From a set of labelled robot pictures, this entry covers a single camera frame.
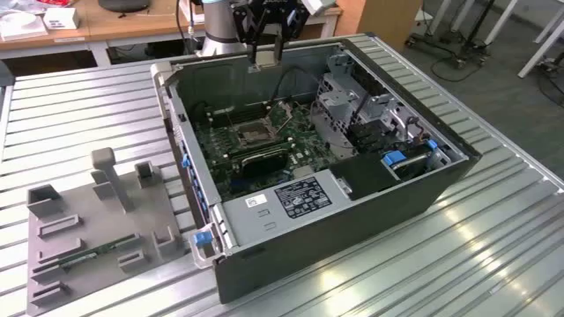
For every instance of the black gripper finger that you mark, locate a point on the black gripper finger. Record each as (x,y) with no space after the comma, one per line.
(297,23)
(248,26)

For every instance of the silver CPU plate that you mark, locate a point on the silver CPU plate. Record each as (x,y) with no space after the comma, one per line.
(267,58)

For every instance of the metal CPU socket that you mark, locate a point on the metal CPU socket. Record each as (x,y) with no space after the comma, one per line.
(257,135)

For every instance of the black plastic cover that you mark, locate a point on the black plastic cover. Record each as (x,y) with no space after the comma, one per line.
(361,178)

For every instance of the wooden cabinet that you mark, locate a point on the wooden cabinet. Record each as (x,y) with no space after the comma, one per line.
(388,20)

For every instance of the perforated metal drive cage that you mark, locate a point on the perforated metal drive cage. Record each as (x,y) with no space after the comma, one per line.
(335,109)

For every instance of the black round object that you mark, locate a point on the black round object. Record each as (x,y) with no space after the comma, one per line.
(123,5)

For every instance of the silver disk bay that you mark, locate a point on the silver disk bay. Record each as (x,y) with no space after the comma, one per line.
(383,105)

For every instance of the green motherboard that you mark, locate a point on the green motherboard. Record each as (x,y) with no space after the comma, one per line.
(308,138)

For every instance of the black wheeled stand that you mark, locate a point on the black wheeled stand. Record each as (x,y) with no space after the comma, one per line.
(475,33)

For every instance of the black plastic fan shroud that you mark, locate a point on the black plastic fan shroud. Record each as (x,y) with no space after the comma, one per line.
(264,163)

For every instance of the white printed box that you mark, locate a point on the white printed box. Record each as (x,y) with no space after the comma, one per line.
(61,18)

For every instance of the red packet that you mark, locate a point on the red packet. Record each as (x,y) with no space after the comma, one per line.
(55,2)

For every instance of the blue disk carrier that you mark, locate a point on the blue disk carrier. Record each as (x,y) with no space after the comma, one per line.
(393,158)

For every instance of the small blue clip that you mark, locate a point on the small blue clip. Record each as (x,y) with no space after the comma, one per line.
(431,144)

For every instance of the white flat box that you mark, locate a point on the white flat box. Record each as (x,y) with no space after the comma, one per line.
(21,31)

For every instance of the grey power supply unit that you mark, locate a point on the grey power supply unit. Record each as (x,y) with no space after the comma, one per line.
(264,218)

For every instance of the black open PC case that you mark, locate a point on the black open PC case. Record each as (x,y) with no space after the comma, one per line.
(352,231)

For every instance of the blue case latch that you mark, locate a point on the blue case latch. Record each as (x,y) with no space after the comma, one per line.
(201,239)

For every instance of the grey parts rack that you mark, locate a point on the grey parts rack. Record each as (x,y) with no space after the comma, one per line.
(101,231)

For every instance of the green RAM stick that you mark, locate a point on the green RAM stick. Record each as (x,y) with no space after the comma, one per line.
(103,248)

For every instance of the white table frame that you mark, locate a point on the white table frame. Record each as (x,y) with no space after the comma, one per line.
(524,73)
(501,23)

